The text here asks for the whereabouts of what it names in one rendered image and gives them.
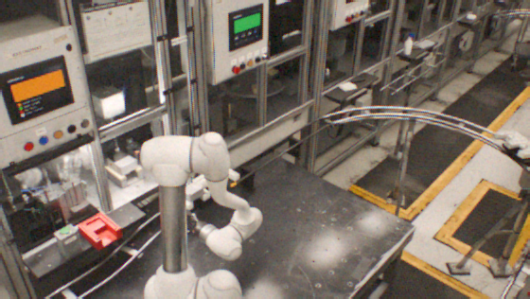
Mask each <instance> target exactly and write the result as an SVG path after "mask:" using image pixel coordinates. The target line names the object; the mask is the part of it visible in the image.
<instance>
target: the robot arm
mask: <svg viewBox="0 0 530 299"><path fill-rule="evenodd" d="M140 161H141V163H142V165H143V167H144V168H145V169H146V170H149V171H152V175H153V176H154V179H155V181H156V183H158V184H159V190H160V225H161V246H162V266H160V267H159V268H158V270H157V272H156V275H154V276H153V277H152V278H151V279H149V282H148V284H147V285H146V287H145V292H144V297H145V299H246V298H244V297H242V293H241V288H240V285H239V281H238V280H237V278H236V277H235V276H234V275H232V273H230V272H228V271H226V270H216V271H214V272H212V273H210V274H208V275H206V276H204V277H196V274H195V273H194V270H193V268H192V267H191V266H190V265H189V264H188V263H187V228H188V230H189V231H190V232H191V233H192V234H193V235H194V236H195V235H196V236H197V237H198V238H199V239H200V240H201V241H202V242H203V243H204V244H205V245H206V246H208V247H210V250H211V251H212V252H213V253H215V254H216V255H219V256H220V257H222V258H224V259H225V260H228V261H234V260H236V259H238V258H239V256H240V255H241V252H242V248H241V245H240V243H241V242H242V241H243V240H246V238H248V237H249V236H250V235H251V234H253V233H254V232H255V231H256V230H257V228H258V227H259V226H260V223H261V222H262V215H261V212H260V211H259V210H258V209H256V208H254V207H251V208H250V206H249V205H248V203H247V202H246V201H245V200H244V199H242V198H239V197H237V196H235V195H233V194H231V193H230V192H228V191H227V190H226V186H227V181H228V177H229V171H230V155H229V151H228V148H227V147H226V144H225V142H224V140H223V138H222V137H221V136H220V135H219V134H218V133H216V132H207V133H205V134H203V135H202V136H201V137H199V138H194V137H187V136H179V135H167V136H159V137H156V138H153V139H151V140H148V141H146V142H145V143H144V145H143V147H142V149H141V152H140ZM190 172H194V173H200V174H202V175H203V176H204V178H205V180H206V182H207V185H208V187H209V192H210V195H211V197H212V198H213V199H214V200H215V201H216V202H217V203H218V204H222V205H224V206H227V207H230V208H233V209H236V210H237V211H236V212H235V213H234V216H233V218H232V219H231V223H230V224H229V225H228V226H225V227H224V228H222V229H220V230H219V229H218V228H217V227H215V226H212V225H211V224H207V223H206V222H204V221H200V220H199V219H196V217H195V216H196V213H192V212H188V211H186V183H187V180H188V177H189V174H190Z"/></svg>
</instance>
